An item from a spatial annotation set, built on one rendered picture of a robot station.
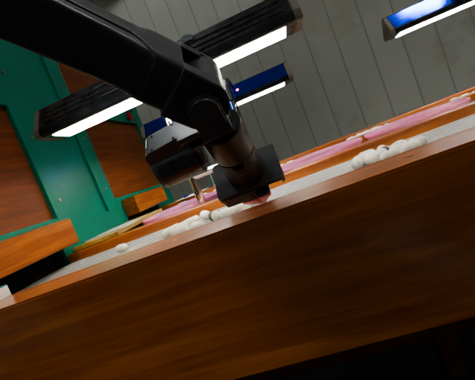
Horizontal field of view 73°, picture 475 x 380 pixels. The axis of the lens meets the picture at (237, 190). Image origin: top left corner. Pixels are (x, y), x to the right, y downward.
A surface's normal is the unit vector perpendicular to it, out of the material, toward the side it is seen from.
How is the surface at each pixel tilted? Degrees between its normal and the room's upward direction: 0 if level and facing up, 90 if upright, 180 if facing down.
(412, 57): 90
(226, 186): 51
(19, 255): 90
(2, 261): 90
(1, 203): 90
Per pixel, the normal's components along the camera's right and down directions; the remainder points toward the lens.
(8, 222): 0.92, -0.35
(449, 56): -0.38, 0.22
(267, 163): -0.34, -0.48
